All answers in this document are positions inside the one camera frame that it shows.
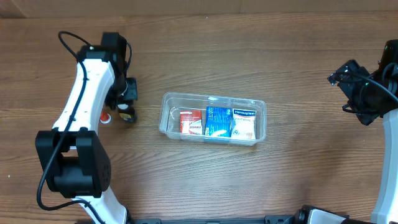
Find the dark syrup bottle white cap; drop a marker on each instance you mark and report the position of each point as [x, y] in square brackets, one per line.
[127, 113]

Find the blue lozenge box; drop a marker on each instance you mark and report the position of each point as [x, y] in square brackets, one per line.
[218, 122]

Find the clear plastic container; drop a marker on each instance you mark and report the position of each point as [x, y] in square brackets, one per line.
[173, 103]

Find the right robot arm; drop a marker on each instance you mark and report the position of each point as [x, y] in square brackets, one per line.
[385, 210]

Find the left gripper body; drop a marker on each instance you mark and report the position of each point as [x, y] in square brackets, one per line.
[131, 90]

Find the red medicine box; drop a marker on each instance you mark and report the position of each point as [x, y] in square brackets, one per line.
[191, 122]

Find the white Hansaplast box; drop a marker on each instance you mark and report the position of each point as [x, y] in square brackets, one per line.
[243, 125]

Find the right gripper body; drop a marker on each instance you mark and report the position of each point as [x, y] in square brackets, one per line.
[343, 76]

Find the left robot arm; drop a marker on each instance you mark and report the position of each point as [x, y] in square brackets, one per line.
[76, 167]

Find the orange tablet tube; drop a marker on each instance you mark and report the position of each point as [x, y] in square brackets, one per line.
[105, 118]

